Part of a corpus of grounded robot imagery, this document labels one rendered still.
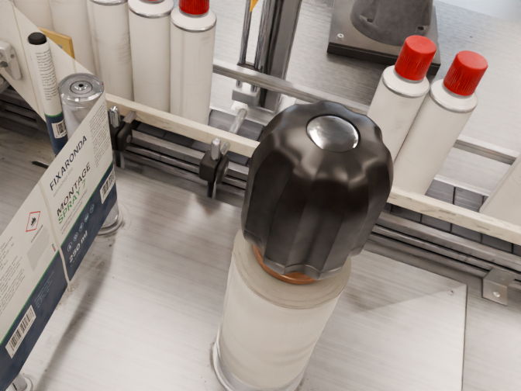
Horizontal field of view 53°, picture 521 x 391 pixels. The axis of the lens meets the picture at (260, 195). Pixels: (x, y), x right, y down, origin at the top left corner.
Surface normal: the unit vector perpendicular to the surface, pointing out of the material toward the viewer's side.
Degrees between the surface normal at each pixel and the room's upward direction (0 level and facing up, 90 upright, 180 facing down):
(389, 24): 73
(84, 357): 0
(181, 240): 0
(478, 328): 0
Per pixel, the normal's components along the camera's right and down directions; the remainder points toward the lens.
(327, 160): 0.14, -0.48
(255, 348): -0.40, 0.66
